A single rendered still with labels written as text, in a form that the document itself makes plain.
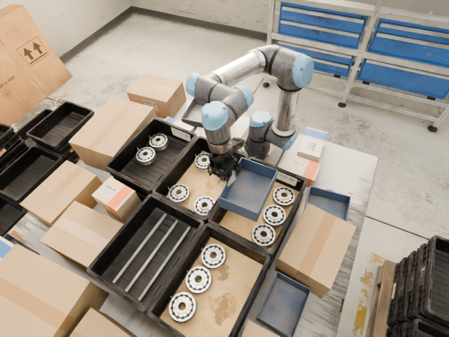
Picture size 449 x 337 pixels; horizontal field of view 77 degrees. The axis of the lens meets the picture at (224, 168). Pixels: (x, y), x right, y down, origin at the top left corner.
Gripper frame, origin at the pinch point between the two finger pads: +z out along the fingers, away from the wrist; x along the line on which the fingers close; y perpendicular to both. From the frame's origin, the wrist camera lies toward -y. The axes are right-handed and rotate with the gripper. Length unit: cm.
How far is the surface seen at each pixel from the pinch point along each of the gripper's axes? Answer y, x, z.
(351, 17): -197, 3, 28
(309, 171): -43, 20, 37
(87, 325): 65, -29, 24
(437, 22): -196, 61, 26
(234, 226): 4.9, 0.4, 29.7
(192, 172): -12.0, -32.6, 26.7
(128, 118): -24, -81, 15
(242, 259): 16.5, 10.0, 30.5
